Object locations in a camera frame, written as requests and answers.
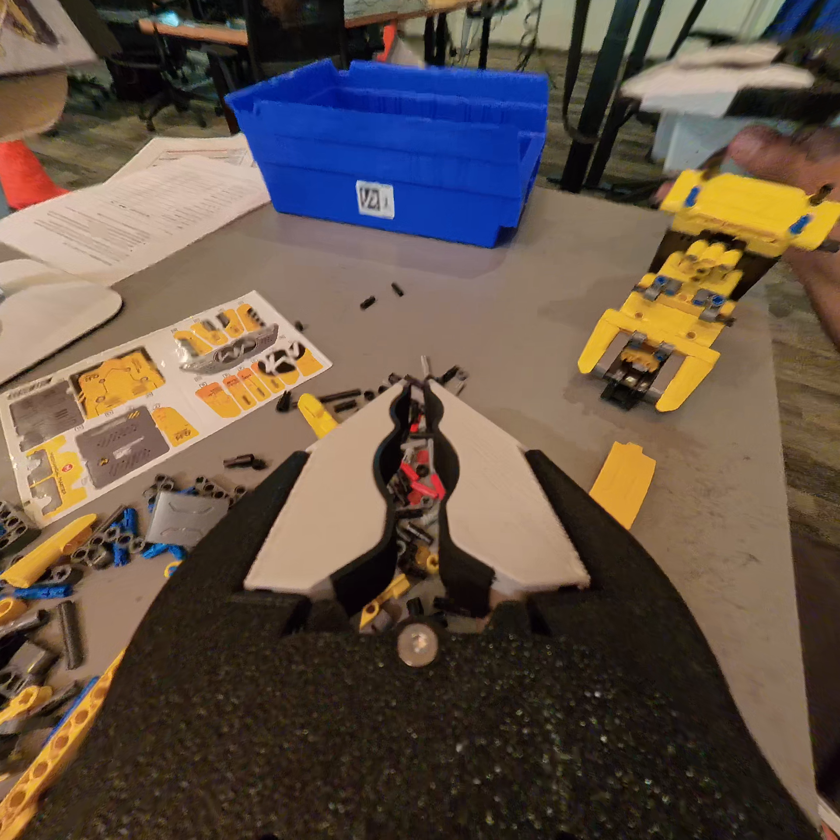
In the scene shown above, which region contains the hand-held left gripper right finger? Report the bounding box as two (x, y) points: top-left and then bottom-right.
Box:
(422, 379), (592, 621)

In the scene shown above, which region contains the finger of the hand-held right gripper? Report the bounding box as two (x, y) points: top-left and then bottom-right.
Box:
(620, 42), (816, 119)

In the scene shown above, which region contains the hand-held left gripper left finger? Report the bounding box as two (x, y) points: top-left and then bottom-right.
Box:
(244, 382), (413, 621)

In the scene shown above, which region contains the pile of toy building pieces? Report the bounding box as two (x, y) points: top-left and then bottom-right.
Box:
(0, 354), (470, 840)

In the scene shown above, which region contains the yellow toy building model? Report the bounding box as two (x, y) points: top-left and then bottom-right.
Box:
(577, 168), (840, 413)

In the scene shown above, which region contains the person's right hand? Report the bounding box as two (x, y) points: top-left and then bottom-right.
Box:
(722, 125), (840, 329)

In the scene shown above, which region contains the black metal stand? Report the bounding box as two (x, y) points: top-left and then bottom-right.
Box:
(558, 0), (713, 193)

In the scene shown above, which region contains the yellow toy panel piece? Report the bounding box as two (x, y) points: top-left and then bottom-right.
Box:
(588, 441), (657, 531)

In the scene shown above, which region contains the toy sticker sheet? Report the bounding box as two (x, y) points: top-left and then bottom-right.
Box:
(0, 290), (333, 529)

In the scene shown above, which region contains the blue plastic bin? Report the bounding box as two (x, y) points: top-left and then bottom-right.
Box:
(225, 59), (550, 249)

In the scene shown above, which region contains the white desk stand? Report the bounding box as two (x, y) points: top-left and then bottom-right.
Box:
(0, 259), (123, 387)

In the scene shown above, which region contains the printed white paper sheet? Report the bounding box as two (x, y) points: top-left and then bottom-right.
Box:
(0, 157), (271, 286)
(125, 134), (257, 181)

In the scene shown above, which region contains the orange traffic cone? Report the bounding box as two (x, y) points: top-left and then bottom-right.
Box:
(0, 139), (70, 212)

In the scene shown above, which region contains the black office chair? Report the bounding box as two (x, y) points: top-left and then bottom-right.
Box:
(105, 26), (237, 132)

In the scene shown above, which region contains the wooden desk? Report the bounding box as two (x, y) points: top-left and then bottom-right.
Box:
(138, 0), (487, 47)

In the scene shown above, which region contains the printed cardboard box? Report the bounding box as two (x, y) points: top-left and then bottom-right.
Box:
(0, 0), (101, 142)

